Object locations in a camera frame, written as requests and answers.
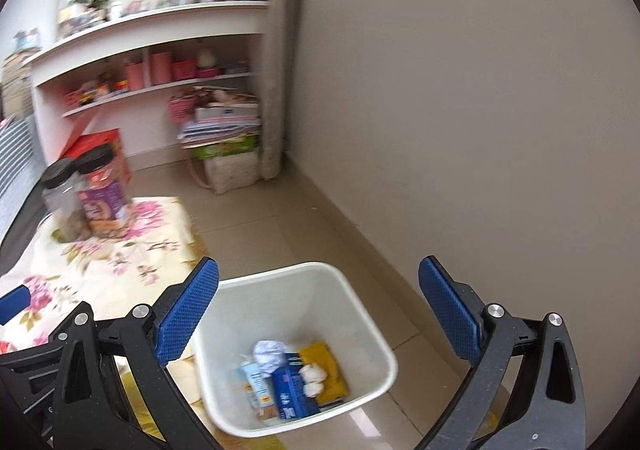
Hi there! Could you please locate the white paper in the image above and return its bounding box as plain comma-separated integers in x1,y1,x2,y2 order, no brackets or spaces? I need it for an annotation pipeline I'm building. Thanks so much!
252,340,286,373

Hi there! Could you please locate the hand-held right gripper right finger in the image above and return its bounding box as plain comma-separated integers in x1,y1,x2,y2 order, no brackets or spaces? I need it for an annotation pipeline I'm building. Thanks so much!
418,255,587,450

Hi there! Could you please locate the red cardboard box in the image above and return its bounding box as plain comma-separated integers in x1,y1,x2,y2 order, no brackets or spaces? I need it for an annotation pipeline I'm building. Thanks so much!
60,128,133,186

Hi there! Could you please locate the purple label nut jar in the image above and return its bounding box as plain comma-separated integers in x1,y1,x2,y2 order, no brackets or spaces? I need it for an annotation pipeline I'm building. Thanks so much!
75,145,135,238

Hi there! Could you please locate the stack of books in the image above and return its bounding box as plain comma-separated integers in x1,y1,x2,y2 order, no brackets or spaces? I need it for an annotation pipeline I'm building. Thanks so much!
0,50,33,116

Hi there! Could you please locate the floral tablecloth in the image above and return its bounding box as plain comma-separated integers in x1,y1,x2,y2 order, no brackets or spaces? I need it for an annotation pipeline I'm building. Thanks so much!
0,195,211,450

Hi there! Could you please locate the large pink basket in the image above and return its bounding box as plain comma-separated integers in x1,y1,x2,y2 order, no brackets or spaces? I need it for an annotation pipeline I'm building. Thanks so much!
170,95,197,123

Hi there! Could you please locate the green box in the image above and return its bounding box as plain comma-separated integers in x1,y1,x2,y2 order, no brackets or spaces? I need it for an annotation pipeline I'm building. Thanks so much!
195,135,261,160

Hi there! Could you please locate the white plastic bin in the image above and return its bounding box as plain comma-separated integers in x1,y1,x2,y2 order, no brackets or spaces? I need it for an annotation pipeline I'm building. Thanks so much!
187,261,399,438

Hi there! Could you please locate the small green plant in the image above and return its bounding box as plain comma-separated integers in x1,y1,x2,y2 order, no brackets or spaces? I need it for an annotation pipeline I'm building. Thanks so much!
75,0,113,21

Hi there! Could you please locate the light blue milk carton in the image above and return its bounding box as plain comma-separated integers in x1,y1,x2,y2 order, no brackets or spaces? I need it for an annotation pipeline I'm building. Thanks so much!
239,361,273,406

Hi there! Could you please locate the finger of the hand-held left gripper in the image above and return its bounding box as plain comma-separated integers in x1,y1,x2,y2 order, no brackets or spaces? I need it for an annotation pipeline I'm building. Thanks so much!
0,327,72,450
0,286,32,326

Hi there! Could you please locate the yellow snack packet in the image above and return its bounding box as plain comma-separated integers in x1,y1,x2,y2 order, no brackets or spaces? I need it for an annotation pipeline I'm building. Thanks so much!
297,341,349,406

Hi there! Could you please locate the white bag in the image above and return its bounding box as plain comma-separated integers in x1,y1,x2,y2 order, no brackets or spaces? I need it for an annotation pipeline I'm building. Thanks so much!
202,150,261,195

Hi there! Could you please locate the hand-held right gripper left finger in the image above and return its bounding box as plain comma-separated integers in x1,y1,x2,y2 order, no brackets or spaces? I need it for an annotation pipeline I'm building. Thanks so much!
52,256,221,450

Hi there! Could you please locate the clear jar with black lid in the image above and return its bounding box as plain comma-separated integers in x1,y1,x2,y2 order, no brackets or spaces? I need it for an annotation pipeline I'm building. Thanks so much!
41,158,93,243

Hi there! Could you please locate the tall blue box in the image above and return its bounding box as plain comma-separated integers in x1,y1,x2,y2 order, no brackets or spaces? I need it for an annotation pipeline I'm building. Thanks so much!
271,352,321,421

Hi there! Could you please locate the white shelf unit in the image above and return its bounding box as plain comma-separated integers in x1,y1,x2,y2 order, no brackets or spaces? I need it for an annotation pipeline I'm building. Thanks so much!
22,0,271,166

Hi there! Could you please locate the beige curtain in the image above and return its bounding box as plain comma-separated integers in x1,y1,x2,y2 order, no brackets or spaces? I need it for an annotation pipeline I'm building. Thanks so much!
257,0,301,181

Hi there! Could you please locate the light blue box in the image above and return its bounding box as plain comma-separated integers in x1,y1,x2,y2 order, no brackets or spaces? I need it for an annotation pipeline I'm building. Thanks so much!
12,30,41,51

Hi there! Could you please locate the stack of papers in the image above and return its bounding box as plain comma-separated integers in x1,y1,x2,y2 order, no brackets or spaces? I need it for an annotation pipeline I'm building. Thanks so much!
177,87,263,148

